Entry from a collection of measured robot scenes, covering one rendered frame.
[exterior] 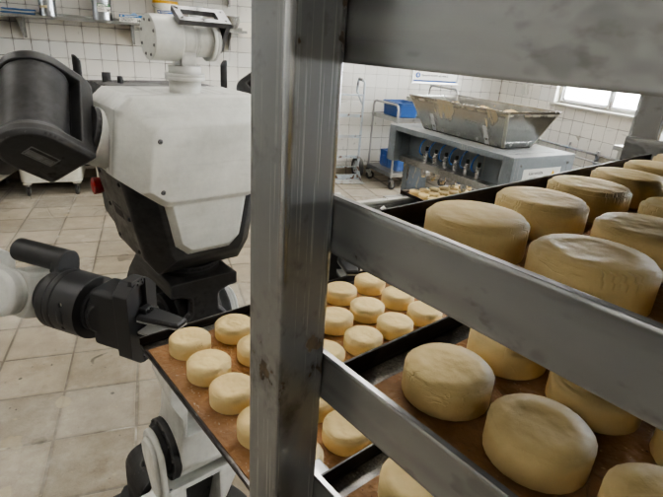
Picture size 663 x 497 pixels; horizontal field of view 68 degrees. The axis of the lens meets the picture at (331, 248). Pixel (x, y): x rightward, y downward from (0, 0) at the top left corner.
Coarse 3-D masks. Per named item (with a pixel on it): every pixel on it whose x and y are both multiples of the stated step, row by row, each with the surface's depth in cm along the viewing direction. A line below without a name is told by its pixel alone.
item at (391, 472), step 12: (384, 468) 32; (396, 468) 32; (372, 480) 34; (384, 480) 31; (396, 480) 31; (408, 480) 31; (360, 492) 33; (372, 492) 33; (384, 492) 31; (396, 492) 30; (408, 492) 30; (420, 492) 31
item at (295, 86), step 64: (256, 0) 20; (320, 0) 20; (256, 64) 21; (320, 64) 21; (256, 128) 22; (320, 128) 22; (256, 192) 24; (320, 192) 23; (256, 256) 25; (320, 256) 24; (256, 320) 26; (320, 320) 26; (256, 384) 28; (320, 384) 28; (256, 448) 29
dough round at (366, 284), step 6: (360, 276) 80; (366, 276) 80; (372, 276) 80; (354, 282) 79; (360, 282) 78; (366, 282) 78; (372, 282) 78; (378, 282) 78; (384, 282) 79; (360, 288) 78; (366, 288) 77; (372, 288) 77; (378, 288) 77; (384, 288) 79; (366, 294) 78; (372, 294) 77; (378, 294) 78
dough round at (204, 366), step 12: (192, 360) 56; (204, 360) 56; (216, 360) 56; (228, 360) 57; (192, 372) 55; (204, 372) 54; (216, 372) 55; (228, 372) 56; (192, 384) 55; (204, 384) 55
